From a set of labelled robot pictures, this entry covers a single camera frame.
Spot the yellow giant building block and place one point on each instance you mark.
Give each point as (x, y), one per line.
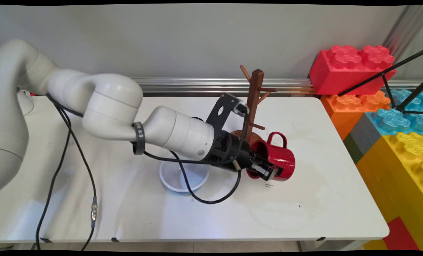
(399, 177)

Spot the black tripod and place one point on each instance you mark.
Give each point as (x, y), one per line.
(389, 83)

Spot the white bowl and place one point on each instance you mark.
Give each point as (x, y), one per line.
(172, 177)

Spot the aluminium table rail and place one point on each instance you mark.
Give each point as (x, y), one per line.
(197, 85)

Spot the brown wooden mug tree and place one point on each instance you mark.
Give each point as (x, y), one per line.
(255, 92)

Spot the grey giant building block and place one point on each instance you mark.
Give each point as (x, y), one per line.
(365, 135)

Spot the blue giant building block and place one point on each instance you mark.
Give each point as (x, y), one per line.
(392, 121)

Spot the orange giant building block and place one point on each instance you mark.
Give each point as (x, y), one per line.
(342, 113)

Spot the red giant building block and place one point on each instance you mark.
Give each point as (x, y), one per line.
(342, 71)

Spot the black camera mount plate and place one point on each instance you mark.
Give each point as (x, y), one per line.
(220, 113)

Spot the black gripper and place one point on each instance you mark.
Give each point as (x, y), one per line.
(229, 149)

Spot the small red block panel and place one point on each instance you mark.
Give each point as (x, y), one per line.
(401, 236)

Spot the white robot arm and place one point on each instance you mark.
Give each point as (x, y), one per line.
(115, 103)

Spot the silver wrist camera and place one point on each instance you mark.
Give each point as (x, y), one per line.
(240, 107)

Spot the aluminium corner post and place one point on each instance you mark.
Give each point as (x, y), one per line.
(406, 28)

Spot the dark green cup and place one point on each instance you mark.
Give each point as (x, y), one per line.
(198, 118)

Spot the red enamel mug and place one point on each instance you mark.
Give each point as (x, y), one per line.
(284, 160)

